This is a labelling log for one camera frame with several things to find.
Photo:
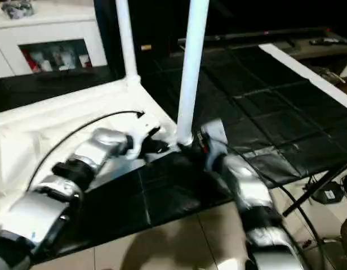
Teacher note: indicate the white plastic table top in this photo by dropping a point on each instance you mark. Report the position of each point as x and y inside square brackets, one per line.
[49, 118]

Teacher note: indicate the black work mat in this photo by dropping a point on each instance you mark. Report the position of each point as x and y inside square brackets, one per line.
[258, 95]

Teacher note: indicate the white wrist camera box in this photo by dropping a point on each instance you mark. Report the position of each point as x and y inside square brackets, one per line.
[141, 132]
[214, 135]

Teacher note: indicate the white glass-door cabinet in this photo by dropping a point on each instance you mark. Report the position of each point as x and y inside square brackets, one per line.
[44, 34]

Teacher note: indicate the white plastic table leg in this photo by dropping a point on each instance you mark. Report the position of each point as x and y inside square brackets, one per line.
[127, 39]
[191, 67]

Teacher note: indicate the small yellow label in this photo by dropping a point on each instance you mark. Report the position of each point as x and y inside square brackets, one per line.
[146, 47]

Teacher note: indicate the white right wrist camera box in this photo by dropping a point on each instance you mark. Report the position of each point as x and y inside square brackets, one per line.
[214, 135]

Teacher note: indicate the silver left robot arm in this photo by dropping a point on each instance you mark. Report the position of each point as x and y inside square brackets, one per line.
[66, 185]

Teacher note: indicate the black metal bar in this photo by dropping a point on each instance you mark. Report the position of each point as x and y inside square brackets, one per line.
[258, 36]

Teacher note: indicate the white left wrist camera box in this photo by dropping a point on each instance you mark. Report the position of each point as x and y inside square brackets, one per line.
[141, 132]

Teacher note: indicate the crumpled silver object on cabinet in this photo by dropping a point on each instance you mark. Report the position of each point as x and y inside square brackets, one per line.
[16, 8]

